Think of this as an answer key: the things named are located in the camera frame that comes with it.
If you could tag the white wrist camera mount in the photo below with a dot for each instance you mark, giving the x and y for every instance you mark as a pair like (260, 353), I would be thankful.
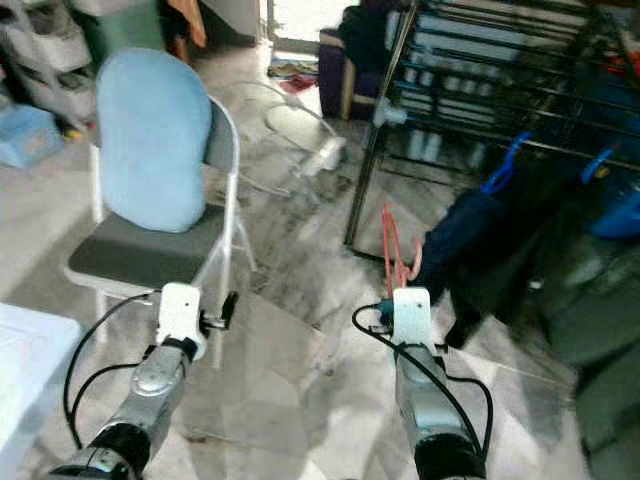
(180, 313)
(413, 316)

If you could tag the pink clothes hanger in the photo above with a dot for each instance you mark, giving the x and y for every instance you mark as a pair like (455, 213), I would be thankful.
(387, 245)

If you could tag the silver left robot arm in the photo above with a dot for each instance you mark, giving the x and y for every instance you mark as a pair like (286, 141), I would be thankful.
(150, 390)

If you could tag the white plastic folding table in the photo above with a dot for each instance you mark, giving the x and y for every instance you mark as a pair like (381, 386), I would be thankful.
(35, 390)

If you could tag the blue storage bin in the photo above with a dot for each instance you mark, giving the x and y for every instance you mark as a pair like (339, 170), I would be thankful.
(615, 210)

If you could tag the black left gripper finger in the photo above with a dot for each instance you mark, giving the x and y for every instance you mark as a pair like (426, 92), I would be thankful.
(230, 308)

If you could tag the light blue plastic basket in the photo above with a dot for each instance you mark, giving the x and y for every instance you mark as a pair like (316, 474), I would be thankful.
(22, 140)

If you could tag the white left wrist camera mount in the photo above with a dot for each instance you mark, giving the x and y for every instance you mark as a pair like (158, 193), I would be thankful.
(180, 313)

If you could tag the blue clothes hanger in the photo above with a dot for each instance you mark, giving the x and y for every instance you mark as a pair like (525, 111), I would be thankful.
(500, 172)
(598, 165)

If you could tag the white metal folding chair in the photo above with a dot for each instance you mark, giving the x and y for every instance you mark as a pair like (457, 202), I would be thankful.
(140, 255)

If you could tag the white storage shelf unit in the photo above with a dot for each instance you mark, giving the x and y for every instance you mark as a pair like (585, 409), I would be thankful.
(50, 50)

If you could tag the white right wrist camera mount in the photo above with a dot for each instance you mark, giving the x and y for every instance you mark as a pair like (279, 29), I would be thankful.
(413, 316)

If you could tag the green plastic bin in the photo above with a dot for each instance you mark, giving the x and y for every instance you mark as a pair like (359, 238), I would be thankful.
(130, 35)

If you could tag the light blue cushion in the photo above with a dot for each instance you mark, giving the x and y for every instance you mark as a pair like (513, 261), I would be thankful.
(155, 140)

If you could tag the black clothes drying rack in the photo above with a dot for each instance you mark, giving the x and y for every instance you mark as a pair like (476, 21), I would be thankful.
(385, 120)

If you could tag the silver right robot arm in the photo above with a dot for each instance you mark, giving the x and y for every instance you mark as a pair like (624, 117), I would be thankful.
(430, 410)

